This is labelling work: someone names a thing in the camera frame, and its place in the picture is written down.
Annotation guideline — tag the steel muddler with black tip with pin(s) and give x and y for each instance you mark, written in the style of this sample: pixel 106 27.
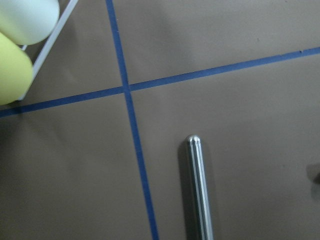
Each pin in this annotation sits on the steel muddler with black tip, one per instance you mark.
pixel 195 155

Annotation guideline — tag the cup rack with handle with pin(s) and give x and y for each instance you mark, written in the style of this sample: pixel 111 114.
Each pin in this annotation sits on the cup rack with handle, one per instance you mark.
pixel 66 8

